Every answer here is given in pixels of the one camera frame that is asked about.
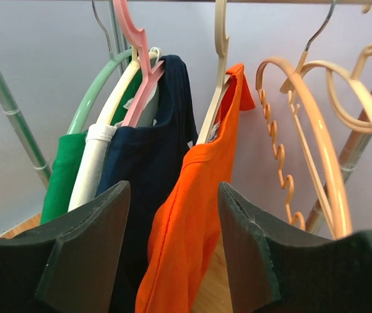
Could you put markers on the green hanger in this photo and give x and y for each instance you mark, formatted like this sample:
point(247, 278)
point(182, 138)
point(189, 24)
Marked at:
point(86, 104)

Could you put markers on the orange t shirt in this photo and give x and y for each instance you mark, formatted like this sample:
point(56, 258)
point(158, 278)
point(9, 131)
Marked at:
point(186, 227)

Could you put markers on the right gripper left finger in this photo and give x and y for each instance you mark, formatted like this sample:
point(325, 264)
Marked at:
point(68, 264)

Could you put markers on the metal clothes rack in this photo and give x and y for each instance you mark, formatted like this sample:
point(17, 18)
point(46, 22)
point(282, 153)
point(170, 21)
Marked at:
point(51, 51)

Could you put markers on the white and navy shirt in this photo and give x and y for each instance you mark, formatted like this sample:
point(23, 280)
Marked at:
point(150, 159)

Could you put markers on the beige hanger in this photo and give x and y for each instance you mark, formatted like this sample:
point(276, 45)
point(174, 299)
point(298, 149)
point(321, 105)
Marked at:
point(221, 47)

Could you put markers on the cream hanger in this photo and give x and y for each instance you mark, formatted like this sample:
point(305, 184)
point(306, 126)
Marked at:
point(352, 78)

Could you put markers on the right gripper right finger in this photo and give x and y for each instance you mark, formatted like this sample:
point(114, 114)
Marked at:
point(275, 267)

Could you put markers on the green t shirt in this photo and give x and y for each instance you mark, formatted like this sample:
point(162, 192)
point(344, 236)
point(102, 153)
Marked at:
point(64, 172)

